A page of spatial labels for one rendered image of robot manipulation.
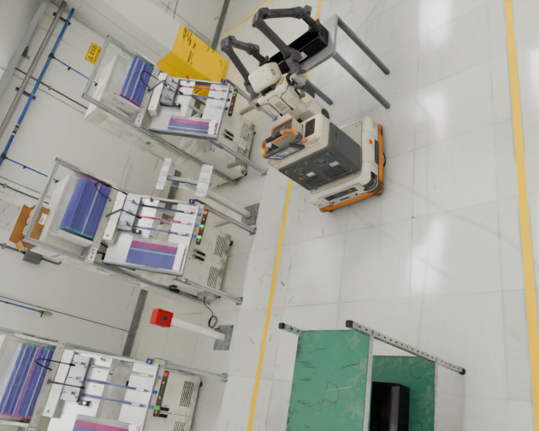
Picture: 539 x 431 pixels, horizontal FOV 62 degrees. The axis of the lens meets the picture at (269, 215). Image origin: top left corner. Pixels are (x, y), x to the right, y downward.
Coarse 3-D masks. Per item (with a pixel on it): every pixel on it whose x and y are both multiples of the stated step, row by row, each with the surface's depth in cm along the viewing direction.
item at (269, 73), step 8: (264, 64) 325; (272, 64) 329; (256, 72) 330; (264, 72) 326; (272, 72) 326; (280, 72) 334; (256, 80) 333; (264, 80) 329; (272, 80) 326; (256, 88) 335; (264, 88) 333
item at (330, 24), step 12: (324, 24) 373; (336, 24) 364; (336, 36) 358; (348, 36) 382; (324, 48) 359; (360, 48) 392; (312, 60) 364; (324, 60) 355; (336, 60) 354; (372, 60) 402; (288, 72) 384; (348, 72) 364; (384, 72) 413; (312, 84) 440; (360, 84) 374; (324, 96) 450
